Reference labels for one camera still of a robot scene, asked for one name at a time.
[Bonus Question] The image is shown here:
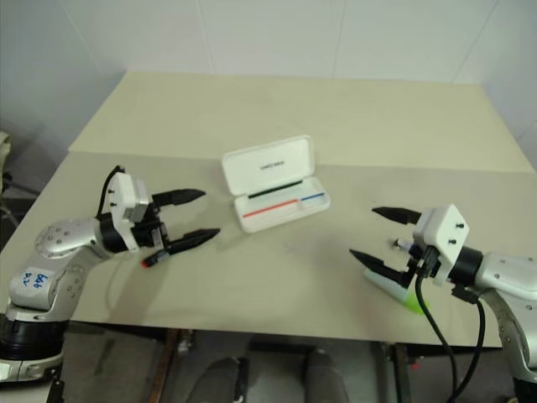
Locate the white green highlighter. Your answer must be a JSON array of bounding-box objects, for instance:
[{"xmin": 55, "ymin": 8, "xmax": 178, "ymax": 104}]
[{"xmin": 362, "ymin": 268, "xmax": 431, "ymax": 316}]

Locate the black marker with red cap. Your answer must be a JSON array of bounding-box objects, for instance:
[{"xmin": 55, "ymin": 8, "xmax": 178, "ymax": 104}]
[{"xmin": 141, "ymin": 247, "xmax": 185, "ymax": 270}]

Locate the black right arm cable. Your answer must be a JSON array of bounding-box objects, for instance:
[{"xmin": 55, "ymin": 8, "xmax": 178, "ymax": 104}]
[
  {"xmin": 414, "ymin": 247, "xmax": 461, "ymax": 403},
  {"xmin": 451, "ymin": 285, "xmax": 488, "ymax": 403}
]

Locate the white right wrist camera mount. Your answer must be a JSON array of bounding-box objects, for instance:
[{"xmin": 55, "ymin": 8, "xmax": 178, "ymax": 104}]
[{"xmin": 413, "ymin": 204, "xmax": 469, "ymax": 286}]

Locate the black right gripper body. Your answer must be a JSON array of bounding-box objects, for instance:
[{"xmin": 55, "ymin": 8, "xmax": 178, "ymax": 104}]
[{"xmin": 404, "ymin": 240, "xmax": 442, "ymax": 290}]

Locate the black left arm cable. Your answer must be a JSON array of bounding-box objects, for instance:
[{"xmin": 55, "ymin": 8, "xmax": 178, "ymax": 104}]
[{"xmin": 95, "ymin": 165, "xmax": 127, "ymax": 220}]

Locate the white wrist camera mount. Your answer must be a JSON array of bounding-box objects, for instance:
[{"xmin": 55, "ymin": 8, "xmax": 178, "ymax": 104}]
[
  {"xmin": 413, "ymin": 204, "xmax": 469, "ymax": 286},
  {"xmin": 109, "ymin": 171, "xmax": 150, "ymax": 253}
]

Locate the black crossbar under table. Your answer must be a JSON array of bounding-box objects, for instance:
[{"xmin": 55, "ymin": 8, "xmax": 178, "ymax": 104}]
[{"xmin": 247, "ymin": 338, "xmax": 375, "ymax": 358}]

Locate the white rectangular box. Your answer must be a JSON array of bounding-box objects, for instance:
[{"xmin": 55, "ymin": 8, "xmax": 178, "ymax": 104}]
[{"xmin": 221, "ymin": 133, "xmax": 331, "ymax": 233}]

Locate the rusty metal table leg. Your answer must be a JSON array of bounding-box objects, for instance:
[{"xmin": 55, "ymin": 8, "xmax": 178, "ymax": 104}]
[
  {"xmin": 137, "ymin": 328, "xmax": 178, "ymax": 403},
  {"xmin": 378, "ymin": 342, "xmax": 411, "ymax": 403}
]

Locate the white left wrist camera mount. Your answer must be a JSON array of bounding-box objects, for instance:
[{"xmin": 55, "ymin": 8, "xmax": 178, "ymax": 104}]
[{"xmin": 109, "ymin": 171, "xmax": 150, "ymax": 253}]

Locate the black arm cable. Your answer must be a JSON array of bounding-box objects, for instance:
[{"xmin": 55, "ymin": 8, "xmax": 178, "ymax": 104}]
[
  {"xmin": 414, "ymin": 247, "xmax": 461, "ymax": 403},
  {"xmin": 95, "ymin": 165, "xmax": 127, "ymax": 220},
  {"xmin": 451, "ymin": 285, "xmax": 488, "ymax": 403}
]

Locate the red pen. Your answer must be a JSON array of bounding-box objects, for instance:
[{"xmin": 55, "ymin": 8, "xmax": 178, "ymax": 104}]
[{"xmin": 242, "ymin": 198, "xmax": 300, "ymax": 219}]

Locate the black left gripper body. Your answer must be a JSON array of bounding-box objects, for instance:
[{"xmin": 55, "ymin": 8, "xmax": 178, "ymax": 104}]
[{"xmin": 133, "ymin": 196, "xmax": 171, "ymax": 254}]

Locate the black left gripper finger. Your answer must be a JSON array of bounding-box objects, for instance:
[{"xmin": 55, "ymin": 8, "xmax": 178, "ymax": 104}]
[
  {"xmin": 152, "ymin": 188, "xmax": 207, "ymax": 212},
  {"xmin": 167, "ymin": 228, "xmax": 222, "ymax": 255}
]

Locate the black green pen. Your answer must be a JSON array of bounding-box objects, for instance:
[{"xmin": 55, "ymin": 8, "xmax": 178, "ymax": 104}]
[{"xmin": 247, "ymin": 179, "xmax": 304, "ymax": 200}]

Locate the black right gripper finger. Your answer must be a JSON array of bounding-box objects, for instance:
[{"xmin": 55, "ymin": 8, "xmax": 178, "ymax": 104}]
[
  {"xmin": 371, "ymin": 206, "xmax": 422, "ymax": 226},
  {"xmin": 348, "ymin": 249, "xmax": 415, "ymax": 291}
]

